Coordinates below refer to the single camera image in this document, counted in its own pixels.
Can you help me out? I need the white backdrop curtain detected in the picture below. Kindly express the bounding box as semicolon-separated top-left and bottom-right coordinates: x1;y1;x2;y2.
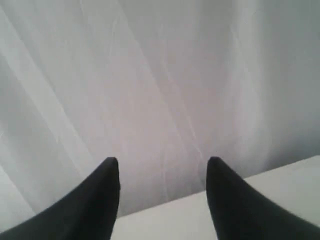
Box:
0;0;320;231

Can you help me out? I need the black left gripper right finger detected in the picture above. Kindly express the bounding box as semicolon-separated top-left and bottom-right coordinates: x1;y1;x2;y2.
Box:
206;156;320;240

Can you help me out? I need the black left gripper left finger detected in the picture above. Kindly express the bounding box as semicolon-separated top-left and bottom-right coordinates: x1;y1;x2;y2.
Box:
0;157;121;240

